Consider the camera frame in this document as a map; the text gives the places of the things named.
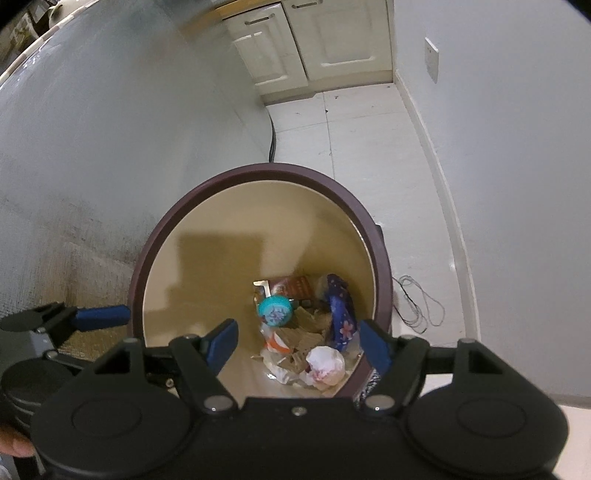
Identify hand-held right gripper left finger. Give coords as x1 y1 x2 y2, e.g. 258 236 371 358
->
92 318 239 416

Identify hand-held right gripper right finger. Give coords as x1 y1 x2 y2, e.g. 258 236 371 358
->
359 320 502 416

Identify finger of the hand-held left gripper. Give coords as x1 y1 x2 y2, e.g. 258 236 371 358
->
0 302 133 334

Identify dark blue floral packet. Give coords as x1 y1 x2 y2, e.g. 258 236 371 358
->
323 273 360 352

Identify white tissue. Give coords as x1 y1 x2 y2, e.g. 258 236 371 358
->
304 345 346 387

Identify teal round lid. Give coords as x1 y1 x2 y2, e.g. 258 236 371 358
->
257 296 293 328

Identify torn beige paper pieces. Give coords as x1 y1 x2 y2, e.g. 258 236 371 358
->
277 307 334 372

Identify brown rimmed cream trash bin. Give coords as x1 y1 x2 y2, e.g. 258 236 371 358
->
130 162 396 408

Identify person's left hand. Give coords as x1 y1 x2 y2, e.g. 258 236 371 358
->
0 425 37 459

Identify clear wrapper with orange print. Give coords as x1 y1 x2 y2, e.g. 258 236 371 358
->
261 323 291 354

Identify silver textured counter side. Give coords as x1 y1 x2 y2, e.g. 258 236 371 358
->
0 0 278 365

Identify narrow cream cabinet door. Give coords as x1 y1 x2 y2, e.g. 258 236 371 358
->
225 4 309 92

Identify cream kitchen cabinet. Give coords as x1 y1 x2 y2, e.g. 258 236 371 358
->
221 0 396 101

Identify wide cream cabinet door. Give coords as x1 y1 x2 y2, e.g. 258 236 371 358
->
283 0 394 80

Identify grey string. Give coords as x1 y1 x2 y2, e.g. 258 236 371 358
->
392 275 445 334

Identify black cable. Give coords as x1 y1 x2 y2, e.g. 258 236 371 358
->
262 104 279 163

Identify white wall socket plate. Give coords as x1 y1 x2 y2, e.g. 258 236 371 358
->
424 38 440 84

